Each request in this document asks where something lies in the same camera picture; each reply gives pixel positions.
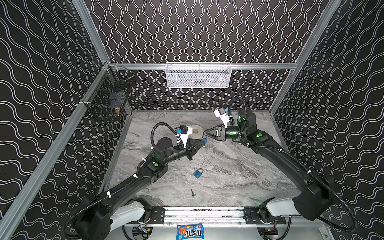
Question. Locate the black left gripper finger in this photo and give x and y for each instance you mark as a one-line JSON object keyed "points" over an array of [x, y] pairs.
{"points": [[195, 151], [195, 144]]}

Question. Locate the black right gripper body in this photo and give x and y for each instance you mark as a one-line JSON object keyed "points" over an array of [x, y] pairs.
{"points": [[222, 133]]}

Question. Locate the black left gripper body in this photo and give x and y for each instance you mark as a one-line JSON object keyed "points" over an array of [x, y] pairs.
{"points": [[187, 148]]}

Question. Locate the large blue padlock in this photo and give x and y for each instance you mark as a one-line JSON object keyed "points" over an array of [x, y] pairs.
{"points": [[198, 173]]}

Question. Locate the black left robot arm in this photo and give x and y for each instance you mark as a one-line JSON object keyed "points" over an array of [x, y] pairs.
{"points": [[98, 216]]}

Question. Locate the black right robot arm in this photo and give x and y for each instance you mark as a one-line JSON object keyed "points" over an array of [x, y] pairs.
{"points": [[317, 192]]}

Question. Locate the white tape roll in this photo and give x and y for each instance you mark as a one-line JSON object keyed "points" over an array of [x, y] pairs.
{"points": [[197, 132]]}

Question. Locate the candy bag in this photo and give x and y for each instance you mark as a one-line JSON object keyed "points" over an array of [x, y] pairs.
{"points": [[188, 232]]}

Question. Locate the brass padlock in basket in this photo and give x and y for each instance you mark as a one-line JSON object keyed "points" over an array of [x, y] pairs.
{"points": [[117, 112]]}

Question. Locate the white wire basket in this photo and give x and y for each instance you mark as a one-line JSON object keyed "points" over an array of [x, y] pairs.
{"points": [[198, 75]]}

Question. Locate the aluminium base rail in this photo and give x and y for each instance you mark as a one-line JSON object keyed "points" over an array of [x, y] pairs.
{"points": [[213, 216]]}

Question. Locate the black wire basket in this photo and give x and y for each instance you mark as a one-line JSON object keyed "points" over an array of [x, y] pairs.
{"points": [[112, 92]]}

